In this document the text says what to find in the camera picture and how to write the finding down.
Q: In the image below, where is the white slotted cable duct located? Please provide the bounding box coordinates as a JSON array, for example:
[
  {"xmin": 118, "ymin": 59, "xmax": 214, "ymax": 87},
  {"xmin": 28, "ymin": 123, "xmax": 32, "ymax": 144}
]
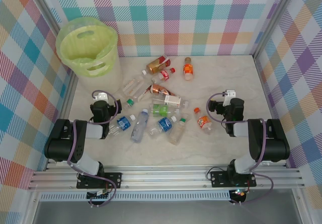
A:
[{"xmin": 39, "ymin": 193, "xmax": 233, "ymax": 202}]

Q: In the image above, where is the brown coffee drink bottle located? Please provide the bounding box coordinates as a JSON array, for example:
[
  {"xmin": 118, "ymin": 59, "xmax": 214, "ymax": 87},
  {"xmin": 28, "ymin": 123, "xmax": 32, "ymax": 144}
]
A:
[{"xmin": 145, "ymin": 83, "xmax": 178, "ymax": 98}]

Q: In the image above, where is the clear bottle lime green label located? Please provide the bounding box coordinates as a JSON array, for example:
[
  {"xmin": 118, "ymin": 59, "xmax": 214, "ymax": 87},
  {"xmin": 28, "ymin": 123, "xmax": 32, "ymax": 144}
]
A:
[{"xmin": 150, "ymin": 103, "xmax": 181, "ymax": 117}]

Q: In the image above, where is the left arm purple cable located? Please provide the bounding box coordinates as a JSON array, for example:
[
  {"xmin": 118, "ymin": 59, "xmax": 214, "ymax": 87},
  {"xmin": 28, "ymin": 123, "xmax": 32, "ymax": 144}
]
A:
[{"xmin": 66, "ymin": 90, "xmax": 121, "ymax": 208}]

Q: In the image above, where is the clear bottle dark green cap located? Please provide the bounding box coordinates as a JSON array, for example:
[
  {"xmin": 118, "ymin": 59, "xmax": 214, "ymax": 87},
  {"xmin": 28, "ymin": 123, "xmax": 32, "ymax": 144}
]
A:
[{"xmin": 122, "ymin": 97, "xmax": 136, "ymax": 109}]

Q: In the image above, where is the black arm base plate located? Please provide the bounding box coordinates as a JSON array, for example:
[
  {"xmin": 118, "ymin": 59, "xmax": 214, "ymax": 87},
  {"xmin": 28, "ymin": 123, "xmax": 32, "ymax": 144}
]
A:
[
  {"xmin": 209, "ymin": 170, "xmax": 258, "ymax": 188},
  {"xmin": 76, "ymin": 172, "xmax": 123, "ymax": 190}
]

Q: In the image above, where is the tall bottle pale blue cap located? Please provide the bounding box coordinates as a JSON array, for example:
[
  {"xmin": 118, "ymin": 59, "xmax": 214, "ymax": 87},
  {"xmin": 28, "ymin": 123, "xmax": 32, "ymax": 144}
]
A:
[{"xmin": 130, "ymin": 108, "xmax": 150, "ymax": 143}]

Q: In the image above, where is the red label cola bottle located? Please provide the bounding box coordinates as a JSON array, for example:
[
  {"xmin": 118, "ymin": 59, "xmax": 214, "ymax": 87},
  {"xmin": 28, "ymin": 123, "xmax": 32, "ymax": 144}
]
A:
[{"xmin": 150, "ymin": 67, "xmax": 176, "ymax": 83}]

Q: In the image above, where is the orange label bottle orange cap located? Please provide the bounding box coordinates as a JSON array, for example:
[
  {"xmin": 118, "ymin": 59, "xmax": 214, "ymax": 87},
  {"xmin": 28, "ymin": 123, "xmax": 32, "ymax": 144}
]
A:
[{"xmin": 193, "ymin": 107, "xmax": 213, "ymax": 135}]

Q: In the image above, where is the grey metal panel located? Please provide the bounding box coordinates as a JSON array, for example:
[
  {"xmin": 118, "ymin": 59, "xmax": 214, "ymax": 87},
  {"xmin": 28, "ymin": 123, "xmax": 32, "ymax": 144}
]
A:
[{"xmin": 31, "ymin": 200, "xmax": 304, "ymax": 224}]

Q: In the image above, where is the green plastic bin liner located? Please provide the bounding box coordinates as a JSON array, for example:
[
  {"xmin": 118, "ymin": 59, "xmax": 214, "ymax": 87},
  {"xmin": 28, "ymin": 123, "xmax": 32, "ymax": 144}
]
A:
[{"xmin": 55, "ymin": 17, "xmax": 118, "ymax": 78}]

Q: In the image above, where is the clear bottle orange white label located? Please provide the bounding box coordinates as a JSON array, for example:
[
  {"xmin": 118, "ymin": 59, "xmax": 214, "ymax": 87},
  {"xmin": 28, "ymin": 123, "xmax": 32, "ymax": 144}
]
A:
[{"xmin": 122, "ymin": 74, "xmax": 151, "ymax": 102}]

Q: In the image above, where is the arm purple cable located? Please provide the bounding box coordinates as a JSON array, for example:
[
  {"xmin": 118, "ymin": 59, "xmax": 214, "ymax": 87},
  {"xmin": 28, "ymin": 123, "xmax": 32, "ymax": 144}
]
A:
[
  {"xmin": 66, "ymin": 90, "xmax": 121, "ymax": 208},
  {"xmin": 206, "ymin": 93, "xmax": 275, "ymax": 206}
]

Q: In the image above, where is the aluminium side rail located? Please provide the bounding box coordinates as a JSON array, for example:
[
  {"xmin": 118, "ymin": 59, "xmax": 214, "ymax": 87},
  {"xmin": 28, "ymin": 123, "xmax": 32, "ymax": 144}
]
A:
[{"xmin": 44, "ymin": 71, "xmax": 78, "ymax": 172}]

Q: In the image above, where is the aluminium mounting rail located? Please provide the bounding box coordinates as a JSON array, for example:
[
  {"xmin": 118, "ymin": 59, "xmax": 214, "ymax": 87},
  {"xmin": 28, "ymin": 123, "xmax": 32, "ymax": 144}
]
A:
[{"xmin": 27, "ymin": 162, "xmax": 305, "ymax": 192}]

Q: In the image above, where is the orange bottle brown cap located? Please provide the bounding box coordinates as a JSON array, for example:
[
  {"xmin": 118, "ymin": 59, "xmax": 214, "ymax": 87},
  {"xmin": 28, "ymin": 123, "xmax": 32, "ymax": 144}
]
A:
[{"xmin": 183, "ymin": 56, "xmax": 195, "ymax": 82}]

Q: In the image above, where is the tea bottle green cap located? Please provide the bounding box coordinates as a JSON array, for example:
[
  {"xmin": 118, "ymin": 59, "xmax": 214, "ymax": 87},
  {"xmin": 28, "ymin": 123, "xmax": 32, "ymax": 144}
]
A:
[{"xmin": 168, "ymin": 117, "xmax": 189, "ymax": 145}]

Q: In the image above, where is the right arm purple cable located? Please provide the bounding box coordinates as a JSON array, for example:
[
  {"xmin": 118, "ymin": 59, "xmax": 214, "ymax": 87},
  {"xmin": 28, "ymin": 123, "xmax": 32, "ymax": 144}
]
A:
[{"xmin": 206, "ymin": 93, "xmax": 275, "ymax": 206}]

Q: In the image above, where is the aluminium frame post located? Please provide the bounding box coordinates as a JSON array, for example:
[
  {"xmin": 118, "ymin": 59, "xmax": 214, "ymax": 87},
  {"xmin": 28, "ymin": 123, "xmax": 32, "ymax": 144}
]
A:
[
  {"xmin": 29, "ymin": 0, "xmax": 76, "ymax": 76},
  {"xmin": 251, "ymin": 0, "xmax": 301, "ymax": 58}
]

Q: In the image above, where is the cream ribbed plastic bin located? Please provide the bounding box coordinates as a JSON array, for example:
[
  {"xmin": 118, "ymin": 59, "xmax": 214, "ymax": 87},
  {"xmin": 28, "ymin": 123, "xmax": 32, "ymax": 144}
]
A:
[{"xmin": 58, "ymin": 20, "xmax": 124, "ymax": 96}]

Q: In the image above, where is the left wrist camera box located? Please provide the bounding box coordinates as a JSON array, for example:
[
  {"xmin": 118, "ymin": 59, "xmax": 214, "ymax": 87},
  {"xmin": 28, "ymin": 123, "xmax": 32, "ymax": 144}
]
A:
[{"xmin": 93, "ymin": 92, "xmax": 108, "ymax": 102}]

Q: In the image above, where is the crushed blue label water bottle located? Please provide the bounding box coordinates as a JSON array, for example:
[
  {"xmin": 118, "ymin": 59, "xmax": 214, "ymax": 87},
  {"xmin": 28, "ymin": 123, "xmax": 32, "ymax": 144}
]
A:
[{"xmin": 108, "ymin": 114, "xmax": 137, "ymax": 136}]

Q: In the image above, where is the small circuit board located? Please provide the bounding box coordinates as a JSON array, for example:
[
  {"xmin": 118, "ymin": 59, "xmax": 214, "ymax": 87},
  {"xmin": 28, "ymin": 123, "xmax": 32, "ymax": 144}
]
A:
[
  {"xmin": 86, "ymin": 189, "xmax": 112, "ymax": 201},
  {"xmin": 229, "ymin": 188, "xmax": 248, "ymax": 202}
]

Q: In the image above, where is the red gold tea bottle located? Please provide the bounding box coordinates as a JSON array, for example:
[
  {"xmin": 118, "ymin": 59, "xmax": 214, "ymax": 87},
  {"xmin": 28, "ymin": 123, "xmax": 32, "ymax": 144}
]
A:
[{"xmin": 142, "ymin": 54, "xmax": 172, "ymax": 76}]

